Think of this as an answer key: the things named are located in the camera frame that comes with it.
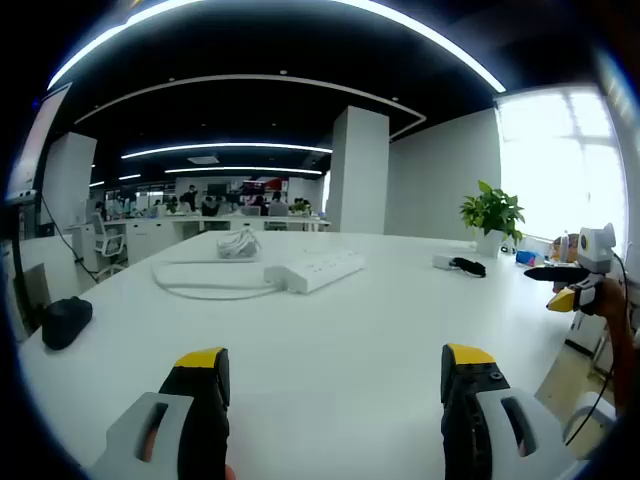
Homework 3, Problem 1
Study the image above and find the bundled white cable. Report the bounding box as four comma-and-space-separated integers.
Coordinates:
216, 228, 264, 262

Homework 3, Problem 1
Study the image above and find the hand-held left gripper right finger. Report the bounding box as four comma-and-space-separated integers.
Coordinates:
439, 343, 590, 480

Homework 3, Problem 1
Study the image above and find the white desk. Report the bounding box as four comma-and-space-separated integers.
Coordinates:
17, 230, 609, 480

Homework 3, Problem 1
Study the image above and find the black headband ring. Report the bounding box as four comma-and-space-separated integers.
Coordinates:
449, 257, 487, 279

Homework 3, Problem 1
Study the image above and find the white power strip cable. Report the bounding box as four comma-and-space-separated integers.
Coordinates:
152, 258, 284, 301

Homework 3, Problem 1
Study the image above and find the black pouch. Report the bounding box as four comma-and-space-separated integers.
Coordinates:
41, 296, 94, 351

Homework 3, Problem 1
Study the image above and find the row of white office desks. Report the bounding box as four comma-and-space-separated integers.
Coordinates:
67, 212, 331, 274

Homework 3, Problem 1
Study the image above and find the group of office workers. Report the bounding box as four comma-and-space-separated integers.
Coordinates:
94, 183, 314, 219

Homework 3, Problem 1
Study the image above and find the white power strip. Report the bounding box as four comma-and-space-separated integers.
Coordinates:
263, 251, 367, 294

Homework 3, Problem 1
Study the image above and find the monitor on black stand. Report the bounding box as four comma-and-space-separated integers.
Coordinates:
4, 82, 74, 331

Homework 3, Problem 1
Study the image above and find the white office chair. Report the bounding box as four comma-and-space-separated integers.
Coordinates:
92, 212, 127, 275

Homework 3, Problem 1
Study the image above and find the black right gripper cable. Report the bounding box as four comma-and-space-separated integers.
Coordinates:
564, 252, 630, 446

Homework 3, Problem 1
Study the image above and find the green potted plant white pot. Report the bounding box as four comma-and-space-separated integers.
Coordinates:
459, 180, 526, 259

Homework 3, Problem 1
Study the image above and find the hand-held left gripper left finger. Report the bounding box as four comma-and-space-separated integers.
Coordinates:
92, 347, 232, 480

